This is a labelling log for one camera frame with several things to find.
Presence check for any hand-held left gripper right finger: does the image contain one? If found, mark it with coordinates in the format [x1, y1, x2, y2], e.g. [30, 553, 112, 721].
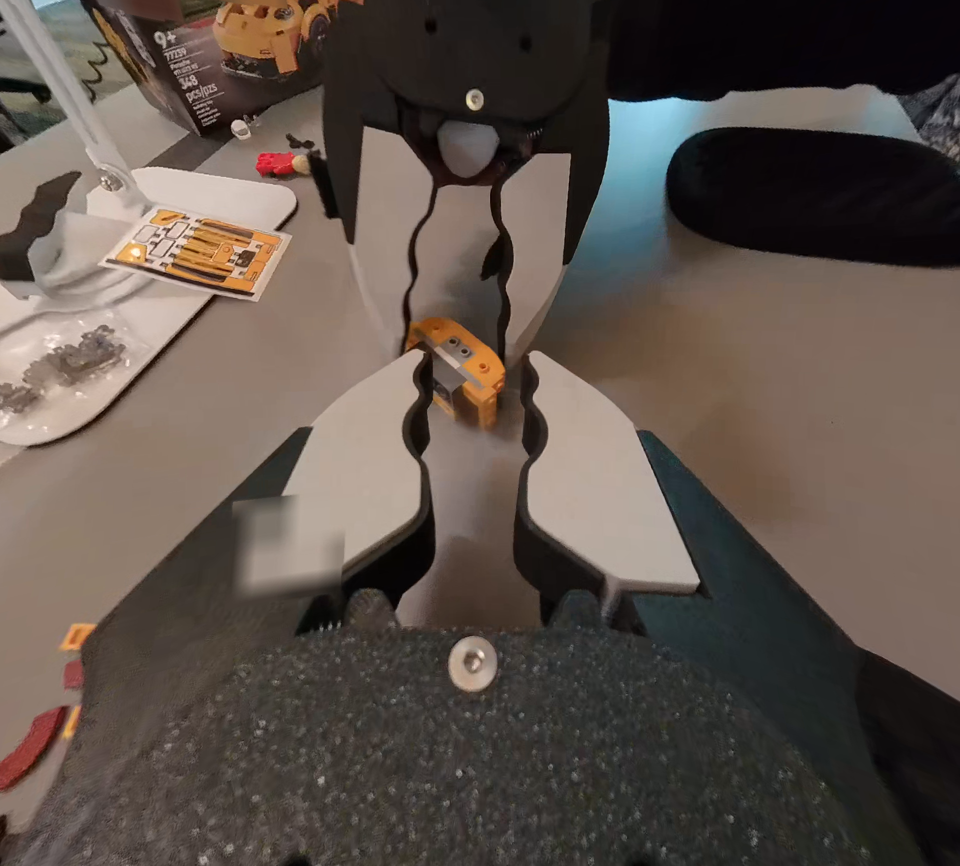
[514, 350, 702, 601]

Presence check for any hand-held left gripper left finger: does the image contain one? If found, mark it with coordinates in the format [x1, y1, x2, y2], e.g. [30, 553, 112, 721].
[279, 349, 438, 586]

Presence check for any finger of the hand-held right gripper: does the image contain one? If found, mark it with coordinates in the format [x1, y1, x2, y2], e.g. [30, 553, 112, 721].
[349, 124, 442, 359]
[480, 135, 571, 366]

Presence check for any orange and black lego assembly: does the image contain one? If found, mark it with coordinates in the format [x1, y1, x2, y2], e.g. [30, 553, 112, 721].
[405, 316, 506, 430]

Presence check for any red lego minifigure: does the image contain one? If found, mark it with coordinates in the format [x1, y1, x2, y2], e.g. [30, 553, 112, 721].
[255, 135, 325, 179]

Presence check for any lego set box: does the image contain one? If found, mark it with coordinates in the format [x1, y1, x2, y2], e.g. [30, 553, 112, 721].
[30, 0, 372, 138]

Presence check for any pile of small lego pieces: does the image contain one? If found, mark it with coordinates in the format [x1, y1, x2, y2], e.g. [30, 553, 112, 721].
[0, 622, 99, 792]

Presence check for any orange sticker sheet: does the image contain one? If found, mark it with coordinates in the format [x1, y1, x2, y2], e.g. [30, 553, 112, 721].
[99, 208, 292, 302]

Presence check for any black padded armrest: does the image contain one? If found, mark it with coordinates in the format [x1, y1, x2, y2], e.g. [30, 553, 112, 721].
[666, 127, 960, 269]

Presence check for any plastic bag of grey parts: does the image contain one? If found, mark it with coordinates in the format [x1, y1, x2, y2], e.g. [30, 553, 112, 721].
[0, 322, 151, 432]

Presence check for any grey patterned cloth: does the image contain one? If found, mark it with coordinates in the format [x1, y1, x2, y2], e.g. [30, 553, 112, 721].
[896, 75, 960, 166]

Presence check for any black coiled cable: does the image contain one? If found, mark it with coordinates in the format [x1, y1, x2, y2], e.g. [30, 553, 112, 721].
[81, 19, 114, 104]

